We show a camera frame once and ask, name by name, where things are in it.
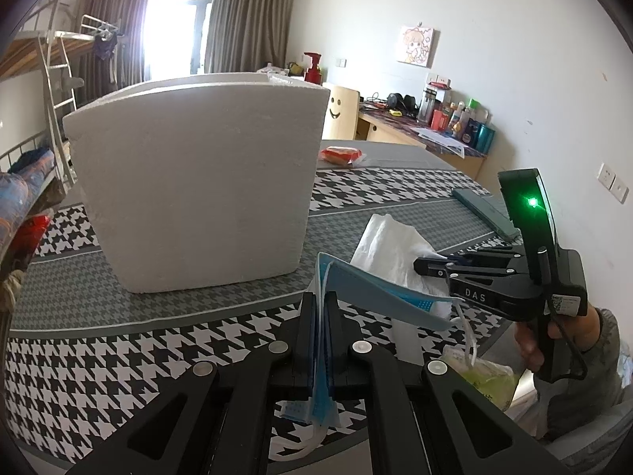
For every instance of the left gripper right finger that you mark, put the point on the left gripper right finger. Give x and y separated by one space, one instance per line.
346 374

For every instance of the printed paper sheets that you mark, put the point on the printed paper sheets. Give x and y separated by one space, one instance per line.
447 142

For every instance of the green tissue packet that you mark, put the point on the green tissue packet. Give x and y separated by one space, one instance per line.
495 382

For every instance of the grey green sleeve forearm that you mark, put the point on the grey green sleeve forearm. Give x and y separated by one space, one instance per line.
569 404

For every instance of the left brown curtain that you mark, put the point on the left brown curtain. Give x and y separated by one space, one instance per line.
119 62

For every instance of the right brown curtain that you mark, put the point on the right brown curtain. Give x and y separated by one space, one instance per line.
247 35

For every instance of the wooden desk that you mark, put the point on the wooden desk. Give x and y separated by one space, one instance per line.
378 125

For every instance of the white styrofoam box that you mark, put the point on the white styrofoam box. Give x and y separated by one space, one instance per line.
199 181

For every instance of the person's right hand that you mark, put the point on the person's right hand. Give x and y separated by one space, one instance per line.
583 330

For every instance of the red snack packet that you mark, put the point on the red snack packet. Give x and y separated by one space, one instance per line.
342 156

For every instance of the wooden smiley face chair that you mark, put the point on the wooden smiley face chair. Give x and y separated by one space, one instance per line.
341 114

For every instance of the red plastic bag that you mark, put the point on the red plastic bag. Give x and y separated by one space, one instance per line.
28 238

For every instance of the white pump bottle red cap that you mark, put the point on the white pump bottle red cap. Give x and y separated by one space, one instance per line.
313 74

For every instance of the blue orange quilt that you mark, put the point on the blue orange quilt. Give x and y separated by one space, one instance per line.
21 186

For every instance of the dark grey flat box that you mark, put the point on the dark grey flat box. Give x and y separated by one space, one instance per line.
484 209

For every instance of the teal cylinder bottle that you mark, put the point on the teal cylinder bottle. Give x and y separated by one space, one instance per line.
485 139

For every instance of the blue face mask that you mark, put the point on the blue face mask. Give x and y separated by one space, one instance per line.
372 303

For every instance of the white paper tissue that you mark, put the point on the white paper tissue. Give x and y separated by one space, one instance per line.
388 250

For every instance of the houndstooth table cloth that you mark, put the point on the houndstooth table cloth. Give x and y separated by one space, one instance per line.
84 355

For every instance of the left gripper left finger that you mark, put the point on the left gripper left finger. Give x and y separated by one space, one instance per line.
296 376

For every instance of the brown curtain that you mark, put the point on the brown curtain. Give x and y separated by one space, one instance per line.
119 62
247 35

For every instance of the anime wall picture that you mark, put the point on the anime wall picture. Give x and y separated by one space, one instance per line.
416 48

